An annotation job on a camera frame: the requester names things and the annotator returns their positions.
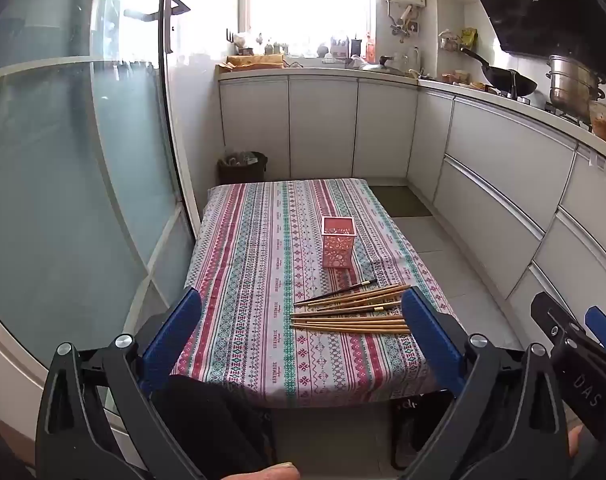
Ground person's right hand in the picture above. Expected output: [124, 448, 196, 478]
[567, 424, 586, 468]

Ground striped patterned tablecloth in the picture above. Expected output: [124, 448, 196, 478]
[172, 177, 459, 409]

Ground white kitchen base cabinets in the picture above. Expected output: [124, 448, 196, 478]
[218, 67, 606, 333]

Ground bright kitchen window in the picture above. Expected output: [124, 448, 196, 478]
[238, 0, 380, 57]

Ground gas stove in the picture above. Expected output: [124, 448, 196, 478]
[503, 87, 595, 127]

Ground dark trash bin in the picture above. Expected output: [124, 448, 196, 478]
[218, 150, 269, 186]

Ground person's black pants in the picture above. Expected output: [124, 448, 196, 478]
[150, 375, 280, 480]

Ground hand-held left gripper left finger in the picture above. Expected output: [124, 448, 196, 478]
[35, 287, 206, 480]

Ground black wok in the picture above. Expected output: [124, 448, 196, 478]
[460, 46, 538, 99]

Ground person's left hand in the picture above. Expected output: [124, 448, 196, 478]
[232, 461, 302, 480]

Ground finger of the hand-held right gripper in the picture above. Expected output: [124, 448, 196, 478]
[530, 291, 586, 348]
[584, 305, 606, 353]

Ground black range hood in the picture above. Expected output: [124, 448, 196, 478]
[457, 0, 606, 57]

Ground pink perforated utensil holder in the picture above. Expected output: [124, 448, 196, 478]
[321, 215, 357, 272]

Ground wall spice shelf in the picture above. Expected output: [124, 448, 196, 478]
[437, 27, 480, 54]

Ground black chopstick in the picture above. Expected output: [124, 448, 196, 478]
[290, 304, 400, 319]
[294, 280, 379, 307]

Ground pile of wooden chopsticks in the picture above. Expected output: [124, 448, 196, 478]
[289, 284, 414, 335]

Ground black door handle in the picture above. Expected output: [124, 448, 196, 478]
[124, 0, 191, 54]

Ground steel pot lid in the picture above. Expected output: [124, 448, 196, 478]
[350, 55, 410, 75]

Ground frosted glass sliding door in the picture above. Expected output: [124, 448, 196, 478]
[0, 0, 200, 413]

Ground steel steamer pot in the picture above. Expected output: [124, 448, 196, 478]
[546, 54, 606, 117]

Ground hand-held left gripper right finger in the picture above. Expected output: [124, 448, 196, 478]
[402, 286, 569, 480]

